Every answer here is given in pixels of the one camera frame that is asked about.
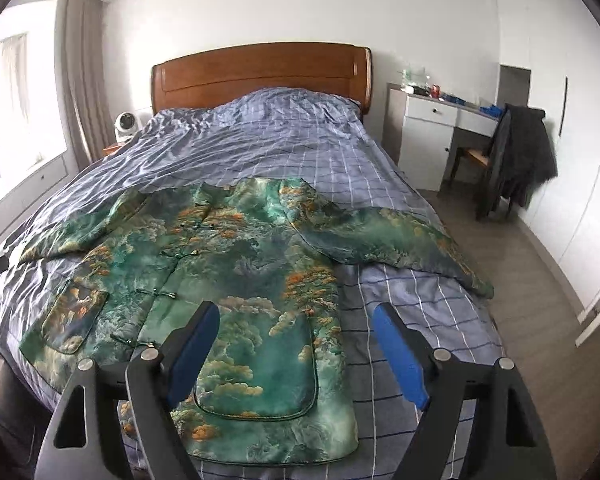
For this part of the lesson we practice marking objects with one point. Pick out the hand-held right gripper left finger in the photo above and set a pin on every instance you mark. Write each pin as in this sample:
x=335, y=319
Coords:
x=195, y=355

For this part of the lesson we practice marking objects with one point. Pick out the wooden nightstand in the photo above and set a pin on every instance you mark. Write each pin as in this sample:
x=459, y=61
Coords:
x=114, y=149

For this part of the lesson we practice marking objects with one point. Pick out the white wardrobe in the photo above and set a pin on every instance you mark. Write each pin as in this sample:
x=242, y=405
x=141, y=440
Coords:
x=580, y=160

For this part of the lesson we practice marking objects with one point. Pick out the blue items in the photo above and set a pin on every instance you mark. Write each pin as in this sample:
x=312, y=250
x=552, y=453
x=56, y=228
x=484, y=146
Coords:
x=492, y=110

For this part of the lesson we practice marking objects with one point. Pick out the white round fan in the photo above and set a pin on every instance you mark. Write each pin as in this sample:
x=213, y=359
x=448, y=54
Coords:
x=126, y=127

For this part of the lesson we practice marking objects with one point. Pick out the bright window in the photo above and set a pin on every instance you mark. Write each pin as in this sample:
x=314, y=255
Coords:
x=10, y=110

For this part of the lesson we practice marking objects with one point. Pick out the beige curtain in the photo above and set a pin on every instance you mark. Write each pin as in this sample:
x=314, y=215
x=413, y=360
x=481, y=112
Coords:
x=85, y=85

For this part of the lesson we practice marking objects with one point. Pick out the clear plastic bottles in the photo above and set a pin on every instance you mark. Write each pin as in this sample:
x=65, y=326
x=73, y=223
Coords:
x=415, y=79

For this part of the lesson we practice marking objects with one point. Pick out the wooden bed headboard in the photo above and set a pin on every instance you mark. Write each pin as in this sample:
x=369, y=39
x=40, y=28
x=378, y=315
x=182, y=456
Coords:
x=260, y=67

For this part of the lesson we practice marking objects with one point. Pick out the person's dark pants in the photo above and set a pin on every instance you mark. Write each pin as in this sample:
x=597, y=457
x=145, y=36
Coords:
x=15, y=410

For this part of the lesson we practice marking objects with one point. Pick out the white desk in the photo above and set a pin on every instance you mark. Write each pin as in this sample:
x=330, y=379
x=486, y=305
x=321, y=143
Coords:
x=425, y=155

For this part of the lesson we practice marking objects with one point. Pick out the bed with blue plaid duvet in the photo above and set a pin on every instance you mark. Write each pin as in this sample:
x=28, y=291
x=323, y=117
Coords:
x=290, y=145

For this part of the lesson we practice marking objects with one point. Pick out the green landscape print jacket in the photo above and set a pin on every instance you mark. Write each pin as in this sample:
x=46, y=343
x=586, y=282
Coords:
x=260, y=270

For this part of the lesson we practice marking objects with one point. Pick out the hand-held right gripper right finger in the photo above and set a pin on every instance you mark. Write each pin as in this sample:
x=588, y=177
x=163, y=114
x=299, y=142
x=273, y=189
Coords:
x=402, y=355

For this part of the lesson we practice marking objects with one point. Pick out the wooden chair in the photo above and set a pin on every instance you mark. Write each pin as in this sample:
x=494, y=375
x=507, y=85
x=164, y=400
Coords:
x=472, y=156

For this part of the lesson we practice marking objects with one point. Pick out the dark jacket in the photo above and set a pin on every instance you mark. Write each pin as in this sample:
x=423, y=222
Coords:
x=525, y=150

